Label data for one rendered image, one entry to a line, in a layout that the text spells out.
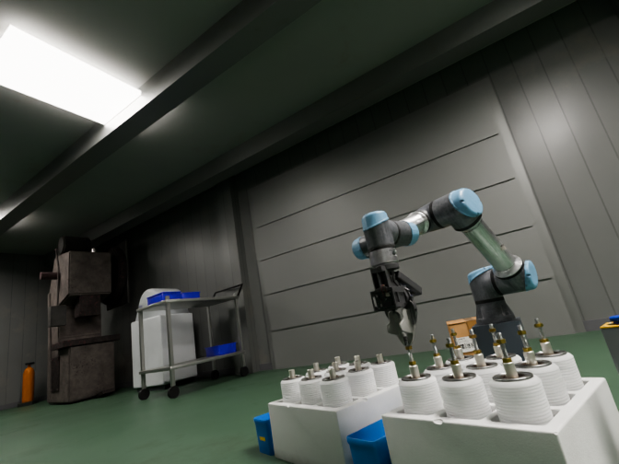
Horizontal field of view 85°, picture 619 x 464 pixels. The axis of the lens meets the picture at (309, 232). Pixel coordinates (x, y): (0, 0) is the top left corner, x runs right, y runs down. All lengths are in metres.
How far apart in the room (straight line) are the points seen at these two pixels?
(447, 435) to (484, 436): 0.08
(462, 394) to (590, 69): 3.42
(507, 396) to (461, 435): 0.13
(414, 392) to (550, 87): 3.33
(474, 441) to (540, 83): 3.43
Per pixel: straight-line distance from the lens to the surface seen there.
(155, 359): 4.97
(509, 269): 1.55
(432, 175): 3.66
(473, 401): 0.88
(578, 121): 3.77
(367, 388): 1.24
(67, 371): 5.96
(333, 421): 1.12
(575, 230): 3.52
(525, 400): 0.83
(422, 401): 0.94
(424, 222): 1.36
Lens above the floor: 0.43
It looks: 15 degrees up
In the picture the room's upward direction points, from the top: 11 degrees counter-clockwise
